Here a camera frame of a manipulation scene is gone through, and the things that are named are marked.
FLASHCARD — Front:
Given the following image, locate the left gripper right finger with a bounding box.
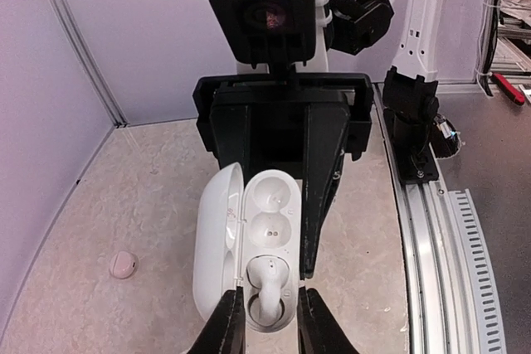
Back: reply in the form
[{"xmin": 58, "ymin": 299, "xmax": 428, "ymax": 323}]
[{"xmin": 299, "ymin": 287, "xmax": 359, "ymax": 354}]

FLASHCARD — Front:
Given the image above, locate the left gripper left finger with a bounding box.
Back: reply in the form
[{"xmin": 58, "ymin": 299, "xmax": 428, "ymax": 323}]
[{"xmin": 186, "ymin": 287, "xmax": 245, "ymax": 354}]

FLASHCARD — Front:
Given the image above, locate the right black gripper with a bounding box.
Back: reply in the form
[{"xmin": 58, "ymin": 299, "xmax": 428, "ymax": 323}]
[{"xmin": 192, "ymin": 74, "xmax": 373, "ymax": 279}]

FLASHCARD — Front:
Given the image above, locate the white earbud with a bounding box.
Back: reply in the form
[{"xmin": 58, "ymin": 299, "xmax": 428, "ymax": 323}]
[{"xmin": 247, "ymin": 256, "xmax": 290, "ymax": 327}]

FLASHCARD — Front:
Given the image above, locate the white earbud charging case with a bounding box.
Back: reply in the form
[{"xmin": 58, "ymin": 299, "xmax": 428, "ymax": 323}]
[{"xmin": 192, "ymin": 162, "xmax": 302, "ymax": 333}]

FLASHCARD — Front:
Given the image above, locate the pink earbud charging case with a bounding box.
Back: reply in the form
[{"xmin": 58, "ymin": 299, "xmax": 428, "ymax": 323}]
[{"xmin": 109, "ymin": 250, "xmax": 139, "ymax": 279}]

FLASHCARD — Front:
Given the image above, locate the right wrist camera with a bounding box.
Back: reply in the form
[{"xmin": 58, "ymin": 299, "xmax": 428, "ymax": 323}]
[{"xmin": 208, "ymin": 0, "xmax": 316, "ymax": 65}]

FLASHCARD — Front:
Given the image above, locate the front aluminium rail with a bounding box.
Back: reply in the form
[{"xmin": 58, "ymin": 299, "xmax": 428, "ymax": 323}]
[{"xmin": 373, "ymin": 82, "xmax": 509, "ymax": 354}]

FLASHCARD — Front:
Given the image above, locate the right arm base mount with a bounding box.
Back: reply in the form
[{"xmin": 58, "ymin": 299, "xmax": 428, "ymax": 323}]
[{"xmin": 382, "ymin": 66, "xmax": 462, "ymax": 184}]

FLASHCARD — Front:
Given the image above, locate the right aluminium frame post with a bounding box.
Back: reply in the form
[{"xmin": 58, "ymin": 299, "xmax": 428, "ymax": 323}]
[{"xmin": 49, "ymin": 0, "xmax": 128, "ymax": 128}]

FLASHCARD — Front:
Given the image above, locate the red handled tool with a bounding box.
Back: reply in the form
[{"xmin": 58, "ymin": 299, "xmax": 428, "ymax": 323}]
[{"xmin": 490, "ymin": 73, "xmax": 525, "ymax": 106}]

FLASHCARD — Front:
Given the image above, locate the white cable bundle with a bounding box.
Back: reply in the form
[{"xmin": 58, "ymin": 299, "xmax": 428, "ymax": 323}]
[{"xmin": 475, "ymin": 0, "xmax": 505, "ymax": 96}]

